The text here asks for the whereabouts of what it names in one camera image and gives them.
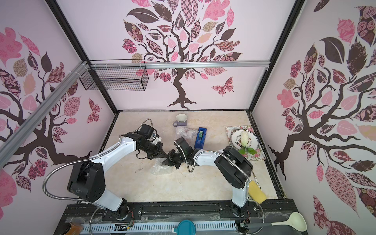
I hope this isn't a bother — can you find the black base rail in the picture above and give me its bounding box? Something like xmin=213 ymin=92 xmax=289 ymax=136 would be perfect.
xmin=54 ymin=199 xmax=299 ymax=235

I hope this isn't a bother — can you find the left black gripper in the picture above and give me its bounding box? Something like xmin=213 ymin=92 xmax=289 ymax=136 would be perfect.
xmin=139 ymin=140 xmax=168 ymax=160

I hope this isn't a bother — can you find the blue tape dispenser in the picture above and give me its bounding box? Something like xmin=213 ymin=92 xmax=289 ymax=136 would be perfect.
xmin=194 ymin=127 xmax=207 ymax=149

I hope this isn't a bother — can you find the flexible metal conduit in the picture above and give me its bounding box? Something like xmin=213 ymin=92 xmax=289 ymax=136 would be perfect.
xmin=42 ymin=118 xmax=154 ymax=203
xmin=173 ymin=140 xmax=265 ymax=224

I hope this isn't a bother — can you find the left aluminium frame bar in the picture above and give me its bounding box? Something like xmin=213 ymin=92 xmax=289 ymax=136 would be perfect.
xmin=1 ymin=61 xmax=89 ymax=167

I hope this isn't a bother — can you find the brown jar black lid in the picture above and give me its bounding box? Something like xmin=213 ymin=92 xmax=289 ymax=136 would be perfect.
xmin=59 ymin=222 xmax=83 ymax=235

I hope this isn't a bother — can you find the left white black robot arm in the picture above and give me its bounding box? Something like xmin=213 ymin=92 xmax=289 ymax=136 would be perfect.
xmin=68 ymin=132 xmax=164 ymax=215

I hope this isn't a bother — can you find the clear bubble wrap sheet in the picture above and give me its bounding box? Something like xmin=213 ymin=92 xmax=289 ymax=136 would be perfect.
xmin=175 ymin=126 xmax=198 ymax=142
xmin=150 ymin=159 xmax=173 ymax=175

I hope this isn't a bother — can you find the floral square placemat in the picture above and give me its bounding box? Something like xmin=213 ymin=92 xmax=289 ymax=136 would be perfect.
xmin=225 ymin=125 xmax=266 ymax=161

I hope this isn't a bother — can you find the round white plate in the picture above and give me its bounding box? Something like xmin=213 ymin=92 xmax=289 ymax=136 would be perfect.
xmin=230 ymin=129 xmax=259 ymax=150

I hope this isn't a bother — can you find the white slotted cable duct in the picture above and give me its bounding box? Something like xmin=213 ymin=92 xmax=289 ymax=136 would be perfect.
xmin=81 ymin=221 xmax=237 ymax=235

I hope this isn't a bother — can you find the rear aluminium frame bar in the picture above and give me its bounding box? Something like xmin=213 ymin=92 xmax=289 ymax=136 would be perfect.
xmin=90 ymin=61 xmax=270 ymax=69

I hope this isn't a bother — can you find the yellow green sponge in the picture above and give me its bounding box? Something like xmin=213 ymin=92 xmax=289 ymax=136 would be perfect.
xmin=248 ymin=181 xmax=267 ymax=204

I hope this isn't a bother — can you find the cream plastic ladle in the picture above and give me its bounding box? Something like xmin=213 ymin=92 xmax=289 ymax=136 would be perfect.
xmin=244 ymin=212 xmax=307 ymax=232

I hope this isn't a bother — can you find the white artificial rose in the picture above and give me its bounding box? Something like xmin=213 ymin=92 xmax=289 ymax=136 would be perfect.
xmin=239 ymin=130 xmax=257 ymax=155

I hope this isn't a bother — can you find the left flexible metal conduit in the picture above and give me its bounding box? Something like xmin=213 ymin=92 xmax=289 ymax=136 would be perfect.
xmin=42 ymin=118 xmax=154 ymax=203

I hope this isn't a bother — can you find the lavender mug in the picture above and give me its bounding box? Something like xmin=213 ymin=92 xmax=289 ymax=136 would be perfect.
xmin=172 ymin=114 xmax=188 ymax=127

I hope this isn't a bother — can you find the right flexible metal conduit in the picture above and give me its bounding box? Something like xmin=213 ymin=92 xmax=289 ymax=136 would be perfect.
xmin=173 ymin=140 xmax=265 ymax=224

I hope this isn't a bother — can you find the black wire basket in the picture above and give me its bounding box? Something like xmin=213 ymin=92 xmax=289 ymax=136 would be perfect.
xmin=80 ymin=59 xmax=149 ymax=91

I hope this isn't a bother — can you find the silver fork floral handle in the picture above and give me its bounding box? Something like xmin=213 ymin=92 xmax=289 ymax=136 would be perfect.
xmin=252 ymin=171 xmax=262 ymax=190

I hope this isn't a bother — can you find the aluminium frame bar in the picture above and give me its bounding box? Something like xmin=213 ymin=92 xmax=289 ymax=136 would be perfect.
xmin=1 ymin=61 xmax=89 ymax=167
xmin=90 ymin=61 xmax=270 ymax=69

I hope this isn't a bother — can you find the teal round lid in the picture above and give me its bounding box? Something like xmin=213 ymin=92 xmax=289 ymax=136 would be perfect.
xmin=173 ymin=220 xmax=196 ymax=235

